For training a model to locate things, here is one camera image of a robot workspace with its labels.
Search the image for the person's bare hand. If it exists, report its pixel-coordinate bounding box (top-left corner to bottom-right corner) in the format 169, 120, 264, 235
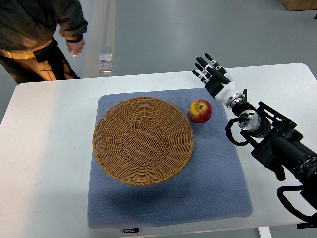
66, 39, 85, 57

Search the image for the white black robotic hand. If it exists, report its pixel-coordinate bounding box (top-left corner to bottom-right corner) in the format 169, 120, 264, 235
192, 53, 247, 110

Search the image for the blue grey cushion mat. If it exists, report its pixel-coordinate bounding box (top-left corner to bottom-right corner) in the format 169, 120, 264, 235
88, 88, 253, 229

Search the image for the brown wicker basket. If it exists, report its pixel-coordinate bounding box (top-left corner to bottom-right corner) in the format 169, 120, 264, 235
92, 97, 194, 186

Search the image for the red yellow apple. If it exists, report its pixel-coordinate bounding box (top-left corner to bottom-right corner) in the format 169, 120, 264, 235
188, 99, 212, 123

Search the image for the cardboard box corner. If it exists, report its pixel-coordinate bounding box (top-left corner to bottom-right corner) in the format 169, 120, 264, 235
282, 0, 317, 11

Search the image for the metal floor plate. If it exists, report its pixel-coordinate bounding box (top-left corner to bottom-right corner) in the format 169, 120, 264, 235
99, 53, 113, 73

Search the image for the black table side bracket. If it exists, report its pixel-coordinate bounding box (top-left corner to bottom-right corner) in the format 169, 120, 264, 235
297, 223, 317, 229

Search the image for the black table control panel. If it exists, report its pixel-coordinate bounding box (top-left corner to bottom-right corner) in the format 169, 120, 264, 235
123, 228, 139, 234

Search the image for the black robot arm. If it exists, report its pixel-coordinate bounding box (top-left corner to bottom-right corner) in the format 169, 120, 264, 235
225, 90, 317, 229

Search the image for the person in dark jacket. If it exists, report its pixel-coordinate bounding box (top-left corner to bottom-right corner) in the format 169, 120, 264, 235
0, 0, 88, 84

